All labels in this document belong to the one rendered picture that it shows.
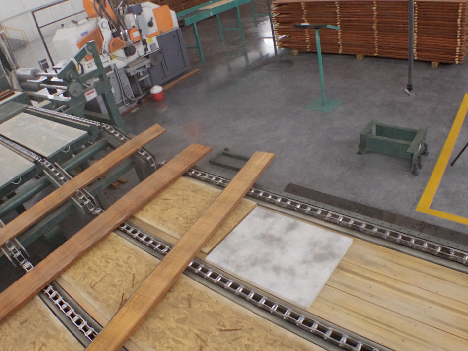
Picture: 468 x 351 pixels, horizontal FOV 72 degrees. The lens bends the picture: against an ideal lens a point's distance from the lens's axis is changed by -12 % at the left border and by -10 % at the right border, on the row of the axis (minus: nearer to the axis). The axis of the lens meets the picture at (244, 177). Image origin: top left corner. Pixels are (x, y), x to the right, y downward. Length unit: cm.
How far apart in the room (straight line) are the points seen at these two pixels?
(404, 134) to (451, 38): 284
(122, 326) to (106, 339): 9
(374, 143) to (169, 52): 494
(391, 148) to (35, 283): 329
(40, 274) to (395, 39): 609
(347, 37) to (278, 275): 579
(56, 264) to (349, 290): 161
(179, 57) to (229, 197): 584
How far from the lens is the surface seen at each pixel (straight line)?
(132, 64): 661
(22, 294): 226
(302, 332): 157
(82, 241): 232
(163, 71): 752
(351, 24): 687
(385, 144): 384
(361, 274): 175
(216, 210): 210
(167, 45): 757
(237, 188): 222
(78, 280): 216
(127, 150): 299
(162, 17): 729
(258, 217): 205
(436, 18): 642
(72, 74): 490
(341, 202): 336
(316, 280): 170
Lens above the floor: 217
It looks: 34 degrees down
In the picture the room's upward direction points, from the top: 13 degrees counter-clockwise
